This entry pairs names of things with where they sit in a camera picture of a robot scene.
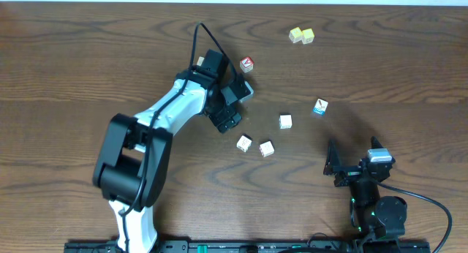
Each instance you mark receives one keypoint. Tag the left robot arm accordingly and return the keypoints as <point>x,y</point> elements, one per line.
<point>132,164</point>

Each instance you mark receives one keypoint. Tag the yellow block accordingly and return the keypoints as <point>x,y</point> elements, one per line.
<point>296,35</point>
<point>307,36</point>

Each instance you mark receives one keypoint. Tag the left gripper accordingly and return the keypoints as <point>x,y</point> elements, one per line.
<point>227,118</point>

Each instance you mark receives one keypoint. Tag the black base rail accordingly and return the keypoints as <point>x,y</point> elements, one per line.
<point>180,246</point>

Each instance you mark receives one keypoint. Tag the yellow block right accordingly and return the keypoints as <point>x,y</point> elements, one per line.
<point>307,36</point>

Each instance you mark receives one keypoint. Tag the red letter A block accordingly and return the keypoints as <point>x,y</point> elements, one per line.
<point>246,64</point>

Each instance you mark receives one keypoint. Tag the white block red number three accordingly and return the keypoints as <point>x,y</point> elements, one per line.
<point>200,61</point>

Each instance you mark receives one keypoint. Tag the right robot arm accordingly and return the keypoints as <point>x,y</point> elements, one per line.
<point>379,219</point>

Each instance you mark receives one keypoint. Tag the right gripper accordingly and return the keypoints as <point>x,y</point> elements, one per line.
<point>334,167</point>

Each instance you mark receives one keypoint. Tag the yellow block left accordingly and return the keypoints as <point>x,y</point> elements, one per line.
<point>296,35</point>

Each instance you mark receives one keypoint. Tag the white block blue pencil picture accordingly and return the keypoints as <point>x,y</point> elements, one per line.
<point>320,107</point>

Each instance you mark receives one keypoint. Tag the plain white block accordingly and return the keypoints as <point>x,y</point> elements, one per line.
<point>285,121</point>

